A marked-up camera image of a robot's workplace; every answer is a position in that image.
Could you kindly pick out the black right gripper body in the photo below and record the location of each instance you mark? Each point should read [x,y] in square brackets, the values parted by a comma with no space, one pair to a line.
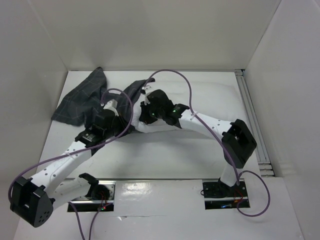
[144,115]

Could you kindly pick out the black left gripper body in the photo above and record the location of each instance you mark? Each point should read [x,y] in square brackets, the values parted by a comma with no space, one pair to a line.
[118,127]

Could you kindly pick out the dark grey checked pillowcase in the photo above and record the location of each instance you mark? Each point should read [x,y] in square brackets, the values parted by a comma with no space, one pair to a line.
[81,105]

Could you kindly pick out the white pillow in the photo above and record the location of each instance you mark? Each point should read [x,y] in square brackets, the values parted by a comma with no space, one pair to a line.
[212,99]

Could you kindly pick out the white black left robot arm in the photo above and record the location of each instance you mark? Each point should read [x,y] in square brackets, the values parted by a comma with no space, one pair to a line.
[34,199]

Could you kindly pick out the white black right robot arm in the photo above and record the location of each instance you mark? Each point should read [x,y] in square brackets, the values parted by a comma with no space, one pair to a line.
[235,138]

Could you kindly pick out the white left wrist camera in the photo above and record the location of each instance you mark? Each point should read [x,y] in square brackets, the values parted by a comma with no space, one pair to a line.
[112,106]

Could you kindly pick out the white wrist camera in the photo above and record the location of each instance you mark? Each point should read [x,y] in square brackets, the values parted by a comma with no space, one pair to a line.
[147,87]
[112,106]

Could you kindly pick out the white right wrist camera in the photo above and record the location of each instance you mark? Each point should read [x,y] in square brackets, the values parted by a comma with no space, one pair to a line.
[147,87]

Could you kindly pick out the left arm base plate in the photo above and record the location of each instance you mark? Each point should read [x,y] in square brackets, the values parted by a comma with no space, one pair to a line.
[103,200]

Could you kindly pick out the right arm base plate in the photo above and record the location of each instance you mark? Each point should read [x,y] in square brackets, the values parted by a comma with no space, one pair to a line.
[217,197]

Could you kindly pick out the aluminium frame rail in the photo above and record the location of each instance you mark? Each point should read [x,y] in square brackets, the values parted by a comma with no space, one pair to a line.
[263,159]

